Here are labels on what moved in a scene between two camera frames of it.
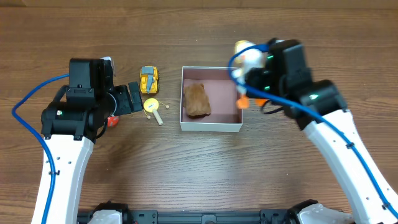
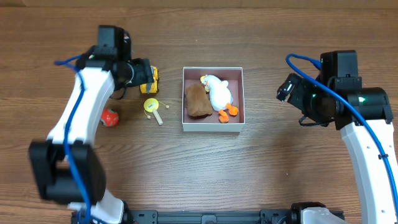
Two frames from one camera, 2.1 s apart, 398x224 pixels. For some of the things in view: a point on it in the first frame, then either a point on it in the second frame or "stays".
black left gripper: (125, 99) -> (147, 72)
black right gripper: (254, 78) -> (296, 94)
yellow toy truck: (149, 79) stays
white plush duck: (244, 60) -> (221, 97)
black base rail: (153, 216) stays
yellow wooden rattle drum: (152, 105) stays
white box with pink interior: (225, 116) stays
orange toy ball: (112, 121) stays
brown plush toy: (197, 102) stays
